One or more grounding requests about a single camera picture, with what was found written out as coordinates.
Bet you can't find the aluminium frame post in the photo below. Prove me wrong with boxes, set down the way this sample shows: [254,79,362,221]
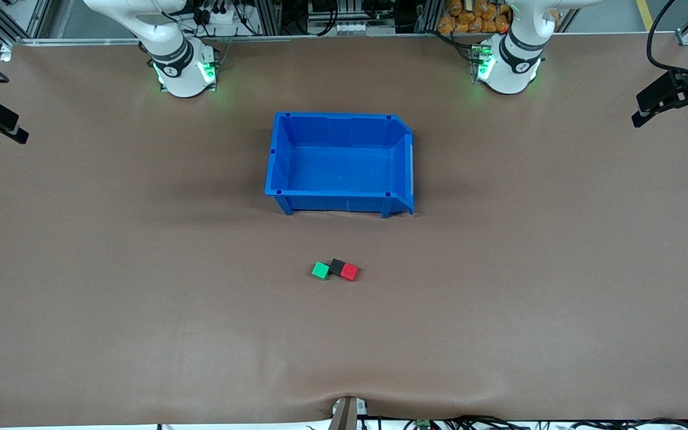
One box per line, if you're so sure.
[414,0,441,34]
[254,0,282,35]

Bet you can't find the silver table edge rail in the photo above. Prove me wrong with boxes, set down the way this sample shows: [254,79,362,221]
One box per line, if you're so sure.
[13,32,679,46]

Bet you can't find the black cable bundle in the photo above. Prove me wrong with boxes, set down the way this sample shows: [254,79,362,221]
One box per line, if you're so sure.
[374,414,688,430]

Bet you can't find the blue plastic storage bin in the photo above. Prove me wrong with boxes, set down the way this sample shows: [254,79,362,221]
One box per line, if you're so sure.
[265,111,415,219]

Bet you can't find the grey terminal block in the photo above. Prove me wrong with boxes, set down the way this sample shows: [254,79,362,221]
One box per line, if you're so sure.
[337,21,381,35]

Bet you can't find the white power strip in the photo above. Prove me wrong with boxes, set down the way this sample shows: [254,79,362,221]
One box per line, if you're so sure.
[192,3,243,28]

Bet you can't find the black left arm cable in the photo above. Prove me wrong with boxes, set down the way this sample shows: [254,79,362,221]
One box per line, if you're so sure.
[646,0,688,90]

